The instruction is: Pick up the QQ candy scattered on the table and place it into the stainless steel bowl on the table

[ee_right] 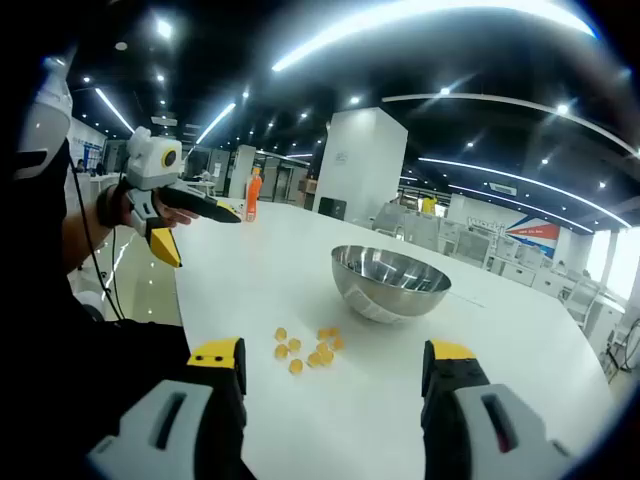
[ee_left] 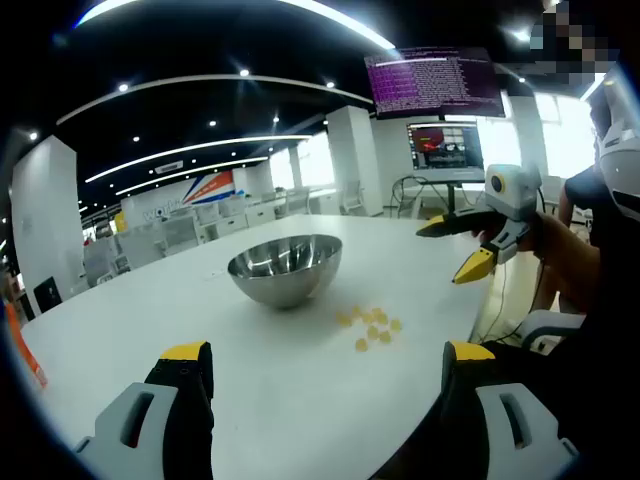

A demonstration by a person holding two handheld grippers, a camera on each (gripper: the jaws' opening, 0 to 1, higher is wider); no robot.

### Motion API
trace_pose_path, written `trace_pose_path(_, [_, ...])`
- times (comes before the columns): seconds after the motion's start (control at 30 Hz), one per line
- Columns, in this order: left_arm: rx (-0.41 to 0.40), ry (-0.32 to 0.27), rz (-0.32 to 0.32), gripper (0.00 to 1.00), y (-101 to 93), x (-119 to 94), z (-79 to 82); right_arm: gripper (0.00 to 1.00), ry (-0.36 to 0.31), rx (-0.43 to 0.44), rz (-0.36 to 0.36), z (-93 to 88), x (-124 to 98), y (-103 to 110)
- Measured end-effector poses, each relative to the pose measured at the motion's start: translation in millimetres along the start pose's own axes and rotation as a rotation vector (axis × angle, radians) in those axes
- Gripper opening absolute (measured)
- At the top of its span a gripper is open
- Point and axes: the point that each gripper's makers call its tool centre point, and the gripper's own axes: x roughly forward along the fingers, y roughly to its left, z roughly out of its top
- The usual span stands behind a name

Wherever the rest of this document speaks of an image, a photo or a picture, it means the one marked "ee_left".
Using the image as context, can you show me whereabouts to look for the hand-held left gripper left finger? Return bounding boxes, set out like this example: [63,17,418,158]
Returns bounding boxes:
[73,341,216,480]

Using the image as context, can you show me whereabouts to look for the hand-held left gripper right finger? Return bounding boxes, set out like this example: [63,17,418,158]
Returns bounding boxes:
[439,339,581,480]

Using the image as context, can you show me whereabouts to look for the pile of yellow QQ candies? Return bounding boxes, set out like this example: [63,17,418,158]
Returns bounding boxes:
[334,305,404,351]

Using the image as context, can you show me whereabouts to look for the stainless steel bowl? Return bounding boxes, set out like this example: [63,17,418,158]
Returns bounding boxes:
[227,233,344,310]

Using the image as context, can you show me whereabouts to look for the person's right hand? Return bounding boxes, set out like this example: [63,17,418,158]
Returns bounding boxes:
[516,219,541,256]

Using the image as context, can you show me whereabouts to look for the monitor stand desk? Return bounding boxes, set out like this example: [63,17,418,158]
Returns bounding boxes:
[392,167,491,221]

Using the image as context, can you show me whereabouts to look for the small computer monitor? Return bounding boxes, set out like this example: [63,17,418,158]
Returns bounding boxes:
[405,121,485,174]

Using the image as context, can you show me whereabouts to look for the white table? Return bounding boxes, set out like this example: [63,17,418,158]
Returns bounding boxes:
[17,213,501,480]

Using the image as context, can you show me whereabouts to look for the white office chair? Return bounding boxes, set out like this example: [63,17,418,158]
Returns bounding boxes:
[519,308,587,355]

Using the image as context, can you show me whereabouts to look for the white chest device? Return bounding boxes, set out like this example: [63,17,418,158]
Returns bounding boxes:
[592,64,640,224]

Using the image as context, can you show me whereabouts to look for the person's dark clothing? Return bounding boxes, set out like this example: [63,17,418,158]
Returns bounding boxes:
[374,167,640,480]

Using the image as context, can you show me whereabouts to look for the large purple screen monitor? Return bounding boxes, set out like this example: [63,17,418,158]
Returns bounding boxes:
[363,47,507,120]

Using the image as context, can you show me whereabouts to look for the row of white office desks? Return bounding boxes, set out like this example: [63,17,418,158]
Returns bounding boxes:
[82,187,366,289]

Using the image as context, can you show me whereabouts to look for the black box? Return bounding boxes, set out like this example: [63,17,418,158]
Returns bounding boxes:
[32,276,64,315]

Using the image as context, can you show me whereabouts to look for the curved ceiling light strip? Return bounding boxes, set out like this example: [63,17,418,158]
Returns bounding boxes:
[74,0,401,51]

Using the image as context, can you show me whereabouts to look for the red blue wall banner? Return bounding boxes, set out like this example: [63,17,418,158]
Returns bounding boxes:
[182,169,247,207]

